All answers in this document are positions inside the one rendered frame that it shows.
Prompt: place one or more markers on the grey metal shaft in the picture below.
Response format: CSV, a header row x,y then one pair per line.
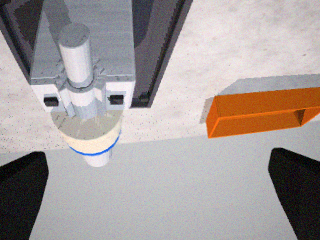
x,y
76,48

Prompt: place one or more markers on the orange open-top tray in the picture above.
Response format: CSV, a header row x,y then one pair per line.
x,y
236,115

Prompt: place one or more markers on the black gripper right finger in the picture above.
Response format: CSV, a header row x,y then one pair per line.
x,y
297,182

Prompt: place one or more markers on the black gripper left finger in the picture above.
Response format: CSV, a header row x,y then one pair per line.
x,y
22,184

